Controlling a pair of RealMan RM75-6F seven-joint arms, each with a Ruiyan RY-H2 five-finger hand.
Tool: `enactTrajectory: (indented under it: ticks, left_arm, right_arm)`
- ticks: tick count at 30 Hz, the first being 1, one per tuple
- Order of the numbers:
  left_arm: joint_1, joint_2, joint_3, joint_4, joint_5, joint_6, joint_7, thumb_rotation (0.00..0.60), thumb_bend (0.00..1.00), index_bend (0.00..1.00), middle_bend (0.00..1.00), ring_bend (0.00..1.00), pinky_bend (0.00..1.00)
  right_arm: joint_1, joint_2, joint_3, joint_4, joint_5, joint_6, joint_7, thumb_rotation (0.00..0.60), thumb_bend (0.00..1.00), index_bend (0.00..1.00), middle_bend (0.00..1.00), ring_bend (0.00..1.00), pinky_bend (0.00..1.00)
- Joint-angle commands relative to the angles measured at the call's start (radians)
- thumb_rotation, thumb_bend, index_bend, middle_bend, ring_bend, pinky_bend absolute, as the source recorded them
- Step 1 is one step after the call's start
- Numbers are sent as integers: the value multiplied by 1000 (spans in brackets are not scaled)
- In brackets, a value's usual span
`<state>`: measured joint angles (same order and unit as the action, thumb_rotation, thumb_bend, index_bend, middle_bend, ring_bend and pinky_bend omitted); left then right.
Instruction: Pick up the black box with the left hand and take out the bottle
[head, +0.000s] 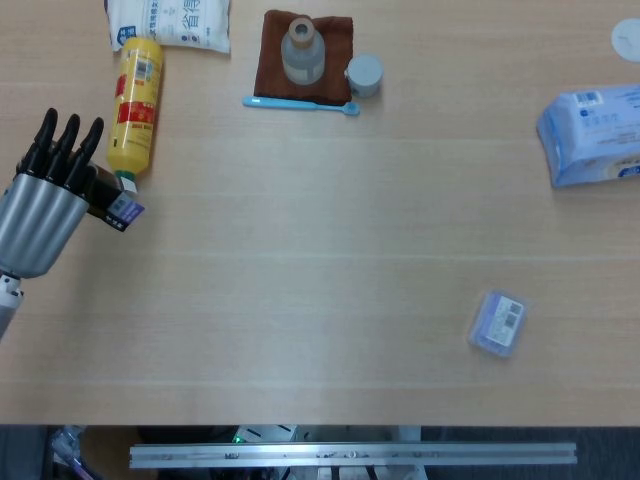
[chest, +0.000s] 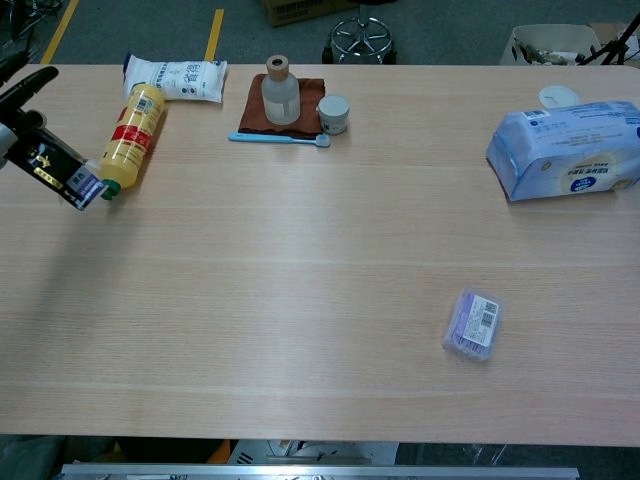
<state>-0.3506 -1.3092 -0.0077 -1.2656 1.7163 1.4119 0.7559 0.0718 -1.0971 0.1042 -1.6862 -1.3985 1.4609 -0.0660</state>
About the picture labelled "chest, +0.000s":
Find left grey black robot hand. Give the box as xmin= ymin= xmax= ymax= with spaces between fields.
xmin=0 ymin=52 xmax=60 ymax=166

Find black rectangular paper box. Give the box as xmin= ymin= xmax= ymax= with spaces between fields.
xmin=3 ymin=127 xmax=109 ymax=212

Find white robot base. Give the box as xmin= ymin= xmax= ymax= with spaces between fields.
xmin=232 ymin=439 xmax=399 ymax=466

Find yellow squeeze bottle green cap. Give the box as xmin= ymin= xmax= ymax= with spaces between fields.
xmin=98 ymin=83 xmax=167 ymax=201

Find frosted glass bottle wooden cap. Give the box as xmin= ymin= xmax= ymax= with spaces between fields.
xmin=262 ymin=54 xmax=301 ymax=125

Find clear purple plastic box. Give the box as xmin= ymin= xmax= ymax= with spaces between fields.
xmin=441 ymin=286 xmax=505 ymax=364

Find white storage bin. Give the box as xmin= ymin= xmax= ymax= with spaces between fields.
xmin=499 ymin=24 xmax=616 ymax=66

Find white printed salt bag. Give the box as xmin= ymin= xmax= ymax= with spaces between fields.
xmin=122 ymin=52 xmax=229 ymax=105

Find brown folded cloth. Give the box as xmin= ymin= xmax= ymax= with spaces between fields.
xmin=238 ymin=73 xmax=327 ymax=137

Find light blue toothbrush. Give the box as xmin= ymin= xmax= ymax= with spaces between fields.
xmin=228 ymin=131 xmax=331 ymax=149

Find cardboard carton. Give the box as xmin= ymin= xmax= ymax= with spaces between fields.
xmin=258 ymin=0 xmax=359 ymax=29

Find small grey round jar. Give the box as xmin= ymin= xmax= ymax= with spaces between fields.
xmin=316 ymin=94 xmax=351 ymax=136

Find chrome stool base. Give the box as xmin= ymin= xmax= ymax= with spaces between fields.
xmin=322 ymin=0 xmax=399 ymax=65

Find white round lid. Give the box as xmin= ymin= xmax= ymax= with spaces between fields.
xmin=538 ymin=84 xmax=580 ymax=109

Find blue wet wipes pack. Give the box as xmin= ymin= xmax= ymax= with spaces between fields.
xmin=486 ymin=100 xmax=640 ymax=203

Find black tripod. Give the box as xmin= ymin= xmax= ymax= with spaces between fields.
xmin=577 ymin=9 xmax=640 ymax=66

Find black floor cables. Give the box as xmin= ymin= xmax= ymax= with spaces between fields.
xmin=0 ymin=0 xmax=66 ymax=44

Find aluminium profile rail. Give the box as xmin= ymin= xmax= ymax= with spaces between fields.
xmin=59 ymin=463 xmax=581 ymax=480

